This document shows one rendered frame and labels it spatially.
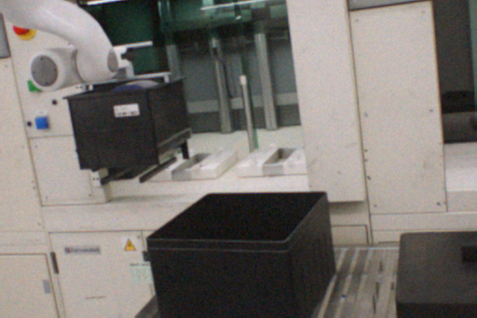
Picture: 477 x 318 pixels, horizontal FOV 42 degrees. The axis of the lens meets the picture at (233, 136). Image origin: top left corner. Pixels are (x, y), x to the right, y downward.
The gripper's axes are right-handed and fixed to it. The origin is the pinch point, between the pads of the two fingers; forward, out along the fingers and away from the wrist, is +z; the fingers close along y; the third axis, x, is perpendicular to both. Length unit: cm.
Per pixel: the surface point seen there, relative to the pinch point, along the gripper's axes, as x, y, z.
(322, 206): -33, 49, -20
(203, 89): -20, -16, 92
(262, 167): -35.4, 25.0, 21.4
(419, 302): -39, 67, -48
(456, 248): -39, 73, -28
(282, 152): -36, 26, 41
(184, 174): -36.3, 1.9, 21.4
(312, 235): -36, 48, -28
